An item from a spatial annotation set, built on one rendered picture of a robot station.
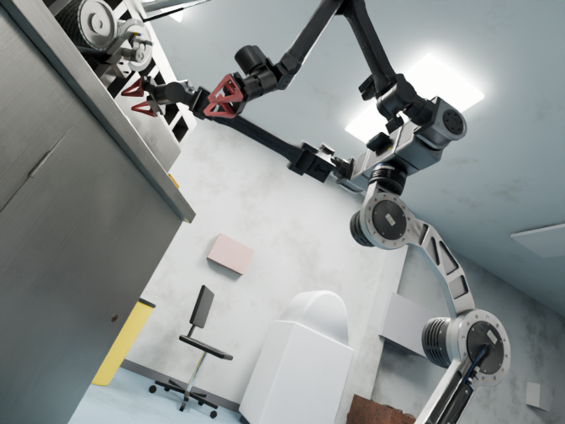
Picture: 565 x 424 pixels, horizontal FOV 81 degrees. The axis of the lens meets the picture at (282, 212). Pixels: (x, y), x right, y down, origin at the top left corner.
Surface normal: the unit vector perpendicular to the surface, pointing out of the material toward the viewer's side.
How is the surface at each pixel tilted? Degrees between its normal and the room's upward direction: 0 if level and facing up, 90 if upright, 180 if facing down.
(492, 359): 90
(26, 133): 90
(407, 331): 90
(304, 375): 90
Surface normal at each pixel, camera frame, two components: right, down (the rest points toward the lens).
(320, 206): 0.37, -0.26
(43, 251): 0.93, 0.29
